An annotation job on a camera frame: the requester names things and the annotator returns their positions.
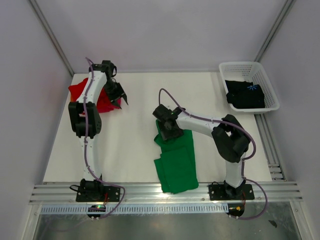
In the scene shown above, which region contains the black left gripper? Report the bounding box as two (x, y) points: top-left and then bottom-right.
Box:
(103, 79), (128, 108)

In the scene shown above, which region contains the green t shirt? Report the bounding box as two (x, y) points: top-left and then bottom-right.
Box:
(154, 120), (199, 194)

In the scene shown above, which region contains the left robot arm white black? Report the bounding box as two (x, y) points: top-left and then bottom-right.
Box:
(68, 58), (128, 201)

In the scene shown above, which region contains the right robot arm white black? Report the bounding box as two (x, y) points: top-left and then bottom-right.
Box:
(152, 104), (255, 200)

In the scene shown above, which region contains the red folded t shirt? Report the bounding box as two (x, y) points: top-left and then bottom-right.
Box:
(68, 78), (114, 113)

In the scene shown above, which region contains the black t shirt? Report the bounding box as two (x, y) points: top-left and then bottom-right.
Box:
(225, 80), (265, 109)

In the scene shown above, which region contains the right black controller board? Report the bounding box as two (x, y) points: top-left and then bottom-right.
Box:
(226, 204), (245, 218)

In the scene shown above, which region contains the black controller board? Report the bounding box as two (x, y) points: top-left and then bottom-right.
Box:
(87, 204), (106, 219)
(226, 204), (245, 218)

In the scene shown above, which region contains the left black controller board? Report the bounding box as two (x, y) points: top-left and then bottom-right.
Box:
(87, 204), (106, 219)

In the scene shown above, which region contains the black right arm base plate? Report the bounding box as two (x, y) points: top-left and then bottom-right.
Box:
(208, 181), (255, 201)

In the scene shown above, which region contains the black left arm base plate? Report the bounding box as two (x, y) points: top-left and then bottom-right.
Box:
(75, 186), (121, 203)

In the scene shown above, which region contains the grey slotted cable duct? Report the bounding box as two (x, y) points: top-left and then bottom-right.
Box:
(39, 202), (228, 215)

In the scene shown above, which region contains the aluminium mounting rail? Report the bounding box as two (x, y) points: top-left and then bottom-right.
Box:
(27, 181), (303, 206)

